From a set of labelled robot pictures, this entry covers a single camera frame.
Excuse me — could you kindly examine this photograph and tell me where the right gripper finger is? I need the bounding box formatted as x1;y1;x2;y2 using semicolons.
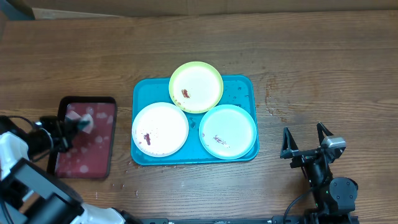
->
317;122;333;146
280;127;299;159

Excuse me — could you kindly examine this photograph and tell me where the green scrub sponge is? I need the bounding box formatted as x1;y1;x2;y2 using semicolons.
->
65;111;94;134

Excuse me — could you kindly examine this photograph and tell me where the white plate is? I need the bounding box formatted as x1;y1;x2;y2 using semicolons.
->
131;102;189;157

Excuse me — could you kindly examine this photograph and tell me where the yellow-green plate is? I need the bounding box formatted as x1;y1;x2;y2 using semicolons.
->
169;61;224;114

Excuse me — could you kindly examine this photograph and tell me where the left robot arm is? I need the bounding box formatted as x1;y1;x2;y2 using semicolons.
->
1;114;141;224

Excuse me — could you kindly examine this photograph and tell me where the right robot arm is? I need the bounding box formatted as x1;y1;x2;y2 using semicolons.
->
280;123;358;223

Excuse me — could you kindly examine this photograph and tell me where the black tray with red water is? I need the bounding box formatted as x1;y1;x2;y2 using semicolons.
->
47;96;117;179

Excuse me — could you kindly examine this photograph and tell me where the light blue plate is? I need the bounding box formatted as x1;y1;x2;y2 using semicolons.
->
199;105;257;160

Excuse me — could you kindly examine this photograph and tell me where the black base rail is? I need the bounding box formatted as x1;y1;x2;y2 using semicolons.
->
141;215;359;224

